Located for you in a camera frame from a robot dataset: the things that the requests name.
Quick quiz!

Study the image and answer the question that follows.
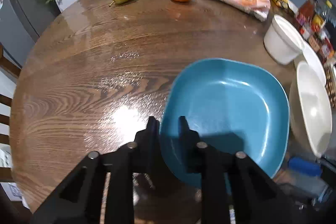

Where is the large white bowl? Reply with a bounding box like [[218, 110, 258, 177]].
[[289, 61, 333, 158]]

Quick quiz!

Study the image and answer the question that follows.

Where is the teal square plate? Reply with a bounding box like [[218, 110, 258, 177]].
[[159, 59, 290, 187]]

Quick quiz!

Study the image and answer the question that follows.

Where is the small white bowl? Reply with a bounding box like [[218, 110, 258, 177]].
[[294, 40, 326, 86]]

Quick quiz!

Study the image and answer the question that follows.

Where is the white ceramic ramekin pot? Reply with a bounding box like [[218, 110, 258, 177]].
[[264, 15, 304, 65]]

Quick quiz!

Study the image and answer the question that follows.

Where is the red label jar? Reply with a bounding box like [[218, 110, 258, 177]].
[[319, 38, 335, 61]]

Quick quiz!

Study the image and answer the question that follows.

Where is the brown sauce jar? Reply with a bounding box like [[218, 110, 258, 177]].
[[308, 32, 329, 52]]

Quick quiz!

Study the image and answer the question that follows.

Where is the small white lid jar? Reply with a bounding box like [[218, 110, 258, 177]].
[[299, 23, 312, 40]]

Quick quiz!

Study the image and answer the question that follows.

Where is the red sauce bottle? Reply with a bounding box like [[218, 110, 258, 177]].
[[295, 0, 316, 28]]

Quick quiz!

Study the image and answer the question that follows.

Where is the left side wooden chair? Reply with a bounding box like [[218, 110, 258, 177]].
[[1, 44, 21, 182]]

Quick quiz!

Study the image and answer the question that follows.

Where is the yellow snack packet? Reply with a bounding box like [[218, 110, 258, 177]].
[[272, 0, 298, 14]]

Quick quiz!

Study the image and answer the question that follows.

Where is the grey refrigerator with magnets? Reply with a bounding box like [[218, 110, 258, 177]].
[[1, 0, 60, 68]]

